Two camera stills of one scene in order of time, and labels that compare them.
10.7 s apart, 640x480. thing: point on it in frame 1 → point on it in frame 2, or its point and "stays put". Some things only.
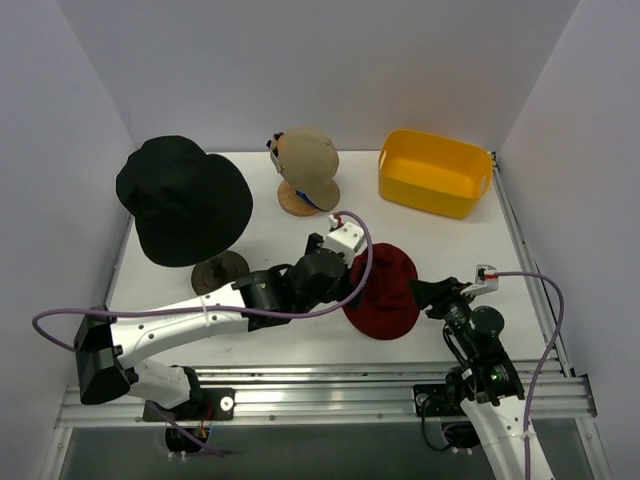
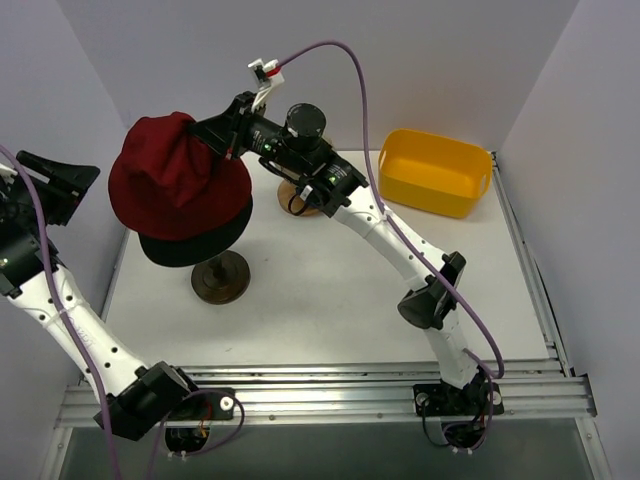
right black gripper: x=439 y=296 → x=233 y=129
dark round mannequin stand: x=219 y=272 stays put
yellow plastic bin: x=433 y=174 stays put
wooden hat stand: x=292 y=202 stays put
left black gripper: x=345 y=279 → x=38 y=187
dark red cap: x=386 y=308 → x=169 y=180
